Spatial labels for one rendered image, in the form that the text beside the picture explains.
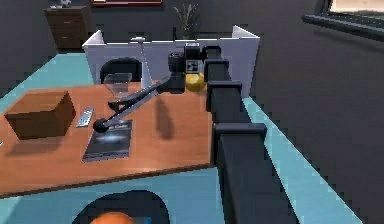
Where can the brown cardboard box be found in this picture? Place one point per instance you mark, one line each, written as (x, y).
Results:
(40, 115)

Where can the yellow ball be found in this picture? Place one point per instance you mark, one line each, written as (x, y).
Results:
(195, 82)

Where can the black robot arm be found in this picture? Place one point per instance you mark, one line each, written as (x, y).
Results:
(246, 173)

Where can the grey remote control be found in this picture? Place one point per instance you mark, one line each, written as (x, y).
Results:
(85, 117)

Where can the black round chair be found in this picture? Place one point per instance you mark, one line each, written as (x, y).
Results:
(133, 205)

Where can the brown wooden table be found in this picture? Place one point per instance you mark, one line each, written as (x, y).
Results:
(180, 150)

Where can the black and white ball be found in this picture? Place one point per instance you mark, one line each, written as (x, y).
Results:
(66, 3)

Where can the dark grey book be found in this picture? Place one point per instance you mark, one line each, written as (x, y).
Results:
(110, 143)

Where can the orange basketball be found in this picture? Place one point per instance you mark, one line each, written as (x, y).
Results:
(111, 219)

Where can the black office chair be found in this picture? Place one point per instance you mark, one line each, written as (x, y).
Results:
(120, 70)

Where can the clear glass bowl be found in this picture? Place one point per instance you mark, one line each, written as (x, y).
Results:
(117, 84)

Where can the brown chest of drawers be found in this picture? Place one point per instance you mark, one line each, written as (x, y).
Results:
(68, 28)

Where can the dark framed window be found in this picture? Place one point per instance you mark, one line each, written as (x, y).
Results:
(350, 18)

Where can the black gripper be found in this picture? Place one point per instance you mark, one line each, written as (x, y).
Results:
(176, 83)

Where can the green house plant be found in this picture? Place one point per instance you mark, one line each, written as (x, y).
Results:
(186, 20)

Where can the white desk partition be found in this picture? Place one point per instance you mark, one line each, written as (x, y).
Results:
(233, 56)

